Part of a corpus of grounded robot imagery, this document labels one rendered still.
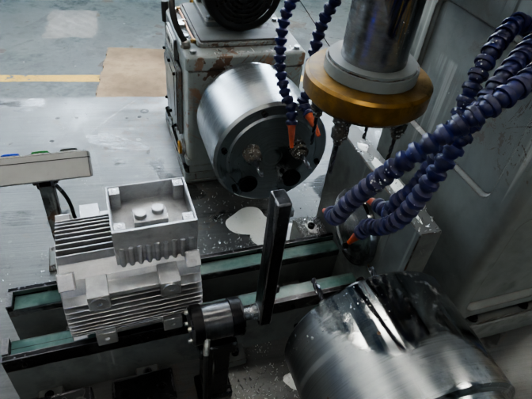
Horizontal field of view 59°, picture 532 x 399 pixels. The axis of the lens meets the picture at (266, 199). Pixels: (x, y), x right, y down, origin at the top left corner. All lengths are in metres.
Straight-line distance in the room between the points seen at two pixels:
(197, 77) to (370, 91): 0.55
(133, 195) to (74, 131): 0.77
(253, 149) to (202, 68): 0.25
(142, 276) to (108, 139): 0.79
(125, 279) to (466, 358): 0.46
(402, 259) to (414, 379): 0.27
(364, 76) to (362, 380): 0.37
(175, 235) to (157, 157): 0.69
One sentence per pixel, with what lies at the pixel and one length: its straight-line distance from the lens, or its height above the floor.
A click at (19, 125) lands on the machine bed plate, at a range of 1.57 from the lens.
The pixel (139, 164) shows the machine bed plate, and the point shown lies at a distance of 1.35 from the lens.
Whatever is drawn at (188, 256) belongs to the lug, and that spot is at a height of 1.09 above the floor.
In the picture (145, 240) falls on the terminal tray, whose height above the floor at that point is 1.12.
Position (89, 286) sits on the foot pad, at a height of 1.07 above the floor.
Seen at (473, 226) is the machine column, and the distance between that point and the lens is 0.83.
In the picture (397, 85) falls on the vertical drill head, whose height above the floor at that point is 1.35.
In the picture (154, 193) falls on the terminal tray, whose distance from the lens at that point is 0.77.
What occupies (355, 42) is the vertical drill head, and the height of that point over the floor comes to 1.39.
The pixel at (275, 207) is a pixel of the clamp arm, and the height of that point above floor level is 1.24.
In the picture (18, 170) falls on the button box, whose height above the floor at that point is 1.07.
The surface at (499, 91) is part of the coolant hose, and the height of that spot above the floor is 1.44.
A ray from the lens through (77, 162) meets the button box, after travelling 0.93.
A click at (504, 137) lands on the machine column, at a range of 0.77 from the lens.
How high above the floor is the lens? 1.63
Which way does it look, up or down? 42 degrees down
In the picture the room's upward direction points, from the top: 7 degrees clockwise
